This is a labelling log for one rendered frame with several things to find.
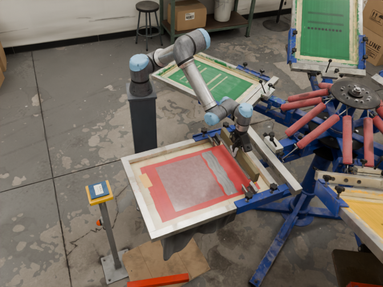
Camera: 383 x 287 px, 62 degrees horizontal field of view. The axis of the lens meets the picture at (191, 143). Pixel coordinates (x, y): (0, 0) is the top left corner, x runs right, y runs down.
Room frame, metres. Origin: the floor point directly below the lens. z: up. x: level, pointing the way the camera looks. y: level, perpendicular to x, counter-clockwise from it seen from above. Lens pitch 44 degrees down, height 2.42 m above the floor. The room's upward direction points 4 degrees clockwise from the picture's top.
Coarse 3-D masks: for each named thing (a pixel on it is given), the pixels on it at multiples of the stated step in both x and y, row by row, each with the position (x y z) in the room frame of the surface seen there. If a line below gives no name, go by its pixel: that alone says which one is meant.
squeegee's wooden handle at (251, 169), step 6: (222, 132) 1.48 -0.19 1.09; (228, 132) 1.46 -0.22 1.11; (222, 138) 1.47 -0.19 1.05; (228, 138) 1.42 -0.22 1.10; (228, 144) 1.41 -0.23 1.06; (240, 150) 1.31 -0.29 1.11; (240, 156) 1.28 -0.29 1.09; (246, 156) 1.27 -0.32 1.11; (240, 162) 1.27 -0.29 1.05; (246, 162) 1.23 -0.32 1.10; (246, 168) 1.21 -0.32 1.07; (252, 168) 1.18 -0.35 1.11; (252, 174) 1.16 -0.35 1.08; (258, 174) 1.15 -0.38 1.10; (252, 180) 1.15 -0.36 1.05
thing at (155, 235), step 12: (180, 144) 1.45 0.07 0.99; (192, 144) 1.47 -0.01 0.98; (132, 156) 1.32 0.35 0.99; (144, 156) 1.32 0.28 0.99; (156, 156) 1.36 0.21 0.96; (252, 156) 1.39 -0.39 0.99; (264, 168) 1.29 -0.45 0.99; (132, 180) 1.13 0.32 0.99; (264, 180) 1.22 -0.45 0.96; (144, 204) 0.97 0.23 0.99; (144, 216) 0.90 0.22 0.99; (204, 216) 0.92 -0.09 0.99; (216, 216) 0.93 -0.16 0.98; (168, 228) 0.84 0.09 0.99; (180, 228) 0.84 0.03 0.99; (156, 240) 0.78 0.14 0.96
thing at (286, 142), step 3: (288, 138) 1.52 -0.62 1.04; (279, 141) 1.49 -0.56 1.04; (282, 141) 1.49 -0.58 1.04; (285, 141) 1.49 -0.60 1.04; (288, 141) 1.49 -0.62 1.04; (291, 141) 1.49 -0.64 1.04; (282, 144) 1.46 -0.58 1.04; (285, 144) 1.46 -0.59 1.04; (288, 144) 1.46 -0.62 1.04; (291, 144) 1.47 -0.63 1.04; (285, 147) 1.45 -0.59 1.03; (288, 147) 1.46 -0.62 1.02; (291, 147) 1.47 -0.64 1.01; (285, 150) 1.45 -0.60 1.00; (276, 153) 1.42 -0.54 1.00
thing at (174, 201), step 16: (208, 176) 1.23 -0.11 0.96; (240, 176) 1.25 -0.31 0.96; (160, 192) 1.08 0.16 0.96; (176, 192) 1.09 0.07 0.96; (192, 192) 1.10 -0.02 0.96; (208, 192) 1.11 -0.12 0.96; (224, 192) 1.11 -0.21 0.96; (240, 192) 1.12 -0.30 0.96; (160, 208) 0.98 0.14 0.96; (176, 208) 0.98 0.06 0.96; (192, 208) 0.99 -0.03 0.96
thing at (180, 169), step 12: (180, 156) 1.38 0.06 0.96; (192, 156) 1.38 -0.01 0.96; (216, 156) 1.40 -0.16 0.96; (228, 156) 1.41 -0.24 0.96; (144, 168) 1.26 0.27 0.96; (156, 168) 1.26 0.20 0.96; (168, 168) 1.27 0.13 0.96; (180, 168) 1.28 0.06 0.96; (192, 168) 1.28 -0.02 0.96; (204, 168) 1.29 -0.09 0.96; (228, 168) 1.30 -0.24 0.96; (156, 180) 1.17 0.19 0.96; (168, 180) 1.18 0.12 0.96; (180, 180) 1.18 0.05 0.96
